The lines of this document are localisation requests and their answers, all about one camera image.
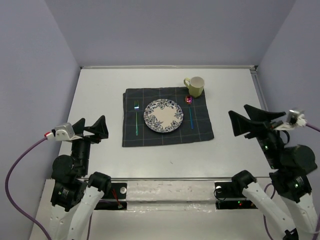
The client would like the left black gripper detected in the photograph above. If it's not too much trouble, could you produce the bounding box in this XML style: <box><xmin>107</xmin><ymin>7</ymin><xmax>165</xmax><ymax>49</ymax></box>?
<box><xmin>72</xmin><ymin>113</ymin><xmax>109</xmax><ymax>174</ymax></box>

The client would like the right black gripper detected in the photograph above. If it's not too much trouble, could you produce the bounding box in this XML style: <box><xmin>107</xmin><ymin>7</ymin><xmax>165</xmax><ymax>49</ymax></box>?
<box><xmin>227</xmin><ymin>102</ymin><xmax>284</xmax><ymax>167</ymax></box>

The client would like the dark plaid cloth napkin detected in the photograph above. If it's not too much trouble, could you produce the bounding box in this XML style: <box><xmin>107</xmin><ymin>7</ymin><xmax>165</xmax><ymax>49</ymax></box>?
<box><xmin>122</xmin><ymin>87</ymin><xmax>215</xmax><ymax>148</ymax></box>

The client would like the iridescent fork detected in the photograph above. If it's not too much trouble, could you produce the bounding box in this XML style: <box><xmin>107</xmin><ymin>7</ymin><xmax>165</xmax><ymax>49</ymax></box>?
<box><xmin>134</xmin><ymin>100</ymin><xmax>140</xmax><ymax>136</ymax></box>

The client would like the iridescent spoon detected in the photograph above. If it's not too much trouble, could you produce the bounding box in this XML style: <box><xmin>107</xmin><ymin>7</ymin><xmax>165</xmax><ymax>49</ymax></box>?
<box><xmin>184</xmin><ymin>95</ymin><xmax>194</xmax><ymax>129</ymax></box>

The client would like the cream yellow mug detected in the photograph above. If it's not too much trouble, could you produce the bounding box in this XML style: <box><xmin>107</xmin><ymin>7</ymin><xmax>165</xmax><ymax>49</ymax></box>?
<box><xmin>183</xmin><ymin>76</ymin><xmax>205</xmax><ymax>98</ymax></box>

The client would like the blue floral plate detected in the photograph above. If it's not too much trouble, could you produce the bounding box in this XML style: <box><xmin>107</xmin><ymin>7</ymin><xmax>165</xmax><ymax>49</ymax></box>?
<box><xmin>143</xmin><ymin>98</ymin><xmax>184</xmax><ymax>133</ymax></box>

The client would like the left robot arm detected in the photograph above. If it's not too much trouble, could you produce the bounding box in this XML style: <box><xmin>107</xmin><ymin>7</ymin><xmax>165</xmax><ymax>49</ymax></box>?
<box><xmin>45</xmin><ymin>115</ymin><xmax>112</xmax><ymax>240</ymax></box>

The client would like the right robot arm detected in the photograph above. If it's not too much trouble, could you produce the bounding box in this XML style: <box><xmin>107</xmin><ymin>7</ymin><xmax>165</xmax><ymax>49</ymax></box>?
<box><xmin>228</xmin><ymin>104</ymin><xmax>320</xmax><ymax>240</ymax></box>

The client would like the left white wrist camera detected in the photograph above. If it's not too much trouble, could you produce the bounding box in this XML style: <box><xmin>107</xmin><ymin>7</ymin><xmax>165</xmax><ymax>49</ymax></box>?
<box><xmin>44</xmin><ymin>122</ymin><xmax>82</xmax><ymax>142</ymax></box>

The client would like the aluminium table edge rail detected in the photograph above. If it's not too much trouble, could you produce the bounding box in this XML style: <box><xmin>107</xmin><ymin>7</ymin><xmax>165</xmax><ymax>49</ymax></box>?
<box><xmin>80</xmin><ymin>65</ymin><xmax>256</xmax><ymax>71</ymax></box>

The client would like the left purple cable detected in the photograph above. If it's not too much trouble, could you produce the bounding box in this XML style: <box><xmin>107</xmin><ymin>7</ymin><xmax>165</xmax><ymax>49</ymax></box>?
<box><xmin>4</xmin><ymin>136</ymin><xmax>92</xmax><ymax>240</ymax></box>

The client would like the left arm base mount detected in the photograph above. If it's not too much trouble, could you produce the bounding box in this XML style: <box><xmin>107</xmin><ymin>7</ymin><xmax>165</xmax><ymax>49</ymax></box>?
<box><xmin>95</xmin><ymin>182</ymin><xmax>128</xmax><ymax>211</ymax></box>

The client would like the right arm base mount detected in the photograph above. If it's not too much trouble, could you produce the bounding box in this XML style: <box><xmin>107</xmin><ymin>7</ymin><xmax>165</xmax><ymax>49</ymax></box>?
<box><xmin>213</xmin><ymin>181</ymin><xmax>257</xmax><ymax>210</ymax></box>

